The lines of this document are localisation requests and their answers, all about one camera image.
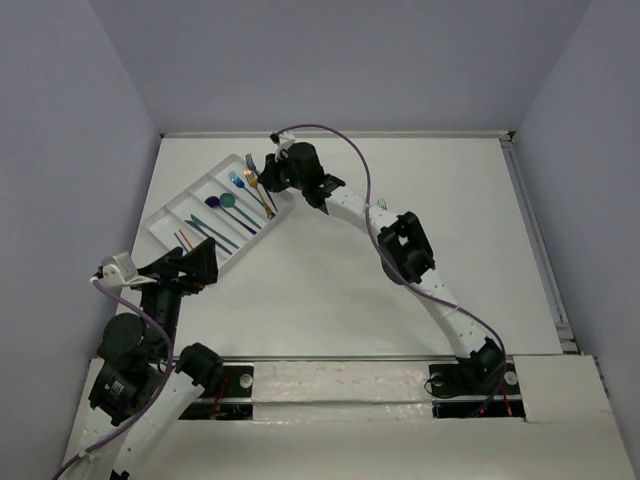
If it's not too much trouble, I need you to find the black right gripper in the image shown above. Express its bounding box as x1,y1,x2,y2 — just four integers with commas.
256,149,307,193

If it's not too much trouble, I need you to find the blue knife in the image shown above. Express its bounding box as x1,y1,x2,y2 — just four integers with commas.
185,220,232,256

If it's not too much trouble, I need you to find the orange chopstick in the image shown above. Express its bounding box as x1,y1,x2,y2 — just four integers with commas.
178,229,193,249

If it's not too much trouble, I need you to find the teal knife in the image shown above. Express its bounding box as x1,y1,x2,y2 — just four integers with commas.
190,214,240,249

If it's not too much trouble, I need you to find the gold metal fork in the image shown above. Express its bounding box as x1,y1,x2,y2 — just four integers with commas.
244,168,276,220

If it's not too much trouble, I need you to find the blue metal fork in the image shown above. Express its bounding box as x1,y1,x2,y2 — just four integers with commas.
245,153,258,174
228,171,275,218

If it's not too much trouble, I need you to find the purple metal spoon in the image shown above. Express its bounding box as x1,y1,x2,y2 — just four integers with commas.
205,196,257,235

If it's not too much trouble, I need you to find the teal spoon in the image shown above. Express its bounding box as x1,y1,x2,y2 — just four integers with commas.
220,193,261,229

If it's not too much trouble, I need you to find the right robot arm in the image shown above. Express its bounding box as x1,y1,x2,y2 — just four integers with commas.
258,142,506,392

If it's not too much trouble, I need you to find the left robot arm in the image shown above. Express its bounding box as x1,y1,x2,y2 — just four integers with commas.
55,238,224,479

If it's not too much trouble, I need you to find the white divided utensil tray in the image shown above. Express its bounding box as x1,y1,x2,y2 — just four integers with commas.
143,154,294,275

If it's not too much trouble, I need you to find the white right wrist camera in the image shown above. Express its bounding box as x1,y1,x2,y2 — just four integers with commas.
270,130,296,158

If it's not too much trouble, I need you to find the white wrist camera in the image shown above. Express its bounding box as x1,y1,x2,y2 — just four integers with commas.
270,130,296,158
91,252,154,288

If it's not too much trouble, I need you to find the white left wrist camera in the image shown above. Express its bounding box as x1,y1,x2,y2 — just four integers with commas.
91,252,154,288

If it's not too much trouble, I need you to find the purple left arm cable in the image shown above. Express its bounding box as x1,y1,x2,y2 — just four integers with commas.
54,277,177,480

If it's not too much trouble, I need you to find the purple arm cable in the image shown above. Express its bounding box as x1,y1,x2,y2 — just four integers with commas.
270,122,507,416
54,277,177,480

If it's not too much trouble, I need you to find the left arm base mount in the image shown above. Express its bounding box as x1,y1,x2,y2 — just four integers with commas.
179,363,254,421

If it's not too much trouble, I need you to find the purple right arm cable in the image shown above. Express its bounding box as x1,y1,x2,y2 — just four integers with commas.
270,122,507,416

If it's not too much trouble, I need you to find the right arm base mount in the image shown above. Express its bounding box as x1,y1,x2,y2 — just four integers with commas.
423,361,526,419

